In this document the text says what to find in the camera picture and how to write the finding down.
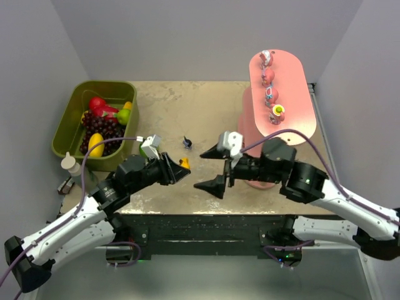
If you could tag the green plastic bin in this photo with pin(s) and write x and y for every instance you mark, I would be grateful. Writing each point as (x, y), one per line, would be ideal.
(69, 133)

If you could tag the purple black-eared figurine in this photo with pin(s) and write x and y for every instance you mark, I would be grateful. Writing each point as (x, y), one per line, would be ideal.
(187, 143)

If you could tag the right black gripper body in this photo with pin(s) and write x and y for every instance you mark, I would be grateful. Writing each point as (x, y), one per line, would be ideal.
(227, 169)

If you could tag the red white figurine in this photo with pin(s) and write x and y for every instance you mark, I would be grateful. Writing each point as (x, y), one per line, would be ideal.
(266, 59)

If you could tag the yellow duck figurine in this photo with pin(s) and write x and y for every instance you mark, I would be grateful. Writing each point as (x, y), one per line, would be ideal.
(184, 162)

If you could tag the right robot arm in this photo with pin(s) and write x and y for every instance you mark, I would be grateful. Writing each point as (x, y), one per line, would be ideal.
(374, 230)

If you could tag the dark grape bunch toy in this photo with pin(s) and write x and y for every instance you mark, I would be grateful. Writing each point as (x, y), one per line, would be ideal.
(97, 128)

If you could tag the beige suction hook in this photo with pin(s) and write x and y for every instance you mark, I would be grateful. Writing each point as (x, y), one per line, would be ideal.
(70, 164)

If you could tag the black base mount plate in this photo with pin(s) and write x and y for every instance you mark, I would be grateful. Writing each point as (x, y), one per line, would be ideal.
(145, 235)

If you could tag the red dragon fruit toy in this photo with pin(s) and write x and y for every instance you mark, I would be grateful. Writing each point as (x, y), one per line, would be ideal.
(100, 108)

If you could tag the pink tiered shelf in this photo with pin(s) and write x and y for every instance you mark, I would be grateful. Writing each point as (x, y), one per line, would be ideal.
(294, 96)

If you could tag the pink figurine with blue glasses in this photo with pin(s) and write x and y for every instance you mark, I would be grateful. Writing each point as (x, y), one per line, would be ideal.
(271, 96)

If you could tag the pink figurine with yellow hat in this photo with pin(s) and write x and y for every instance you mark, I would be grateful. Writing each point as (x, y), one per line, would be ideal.
(276, 114)

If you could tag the green apple toy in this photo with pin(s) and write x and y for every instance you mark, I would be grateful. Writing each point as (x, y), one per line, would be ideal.
(123, 116)

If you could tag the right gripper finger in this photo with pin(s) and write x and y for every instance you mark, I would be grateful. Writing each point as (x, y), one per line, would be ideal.
(216, 152)
(215, 187)

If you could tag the green watermelon ball toy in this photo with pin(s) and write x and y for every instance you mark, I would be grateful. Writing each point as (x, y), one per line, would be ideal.
(145, 150)

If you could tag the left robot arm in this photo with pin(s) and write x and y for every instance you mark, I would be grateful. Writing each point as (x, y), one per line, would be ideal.
(28, 259)

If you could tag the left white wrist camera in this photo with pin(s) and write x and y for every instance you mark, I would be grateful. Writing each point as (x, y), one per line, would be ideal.
(154, 142)

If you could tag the grey green bottle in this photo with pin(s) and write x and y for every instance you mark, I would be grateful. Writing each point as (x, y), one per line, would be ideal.
(90, 180)

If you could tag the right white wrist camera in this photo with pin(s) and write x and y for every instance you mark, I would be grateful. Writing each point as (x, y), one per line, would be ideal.
(230, 145)

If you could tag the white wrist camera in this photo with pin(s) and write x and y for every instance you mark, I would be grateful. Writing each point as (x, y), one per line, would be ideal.
(230, 145)
(154, 142)

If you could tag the yellow pepper toy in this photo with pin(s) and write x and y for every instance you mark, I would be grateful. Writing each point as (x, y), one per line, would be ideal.
(128, 105)

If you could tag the pink pig figurine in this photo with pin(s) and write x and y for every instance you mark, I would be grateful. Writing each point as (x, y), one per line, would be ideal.
(267, 77)

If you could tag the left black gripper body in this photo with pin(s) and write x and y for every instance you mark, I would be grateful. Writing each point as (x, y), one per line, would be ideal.
(167, 169)

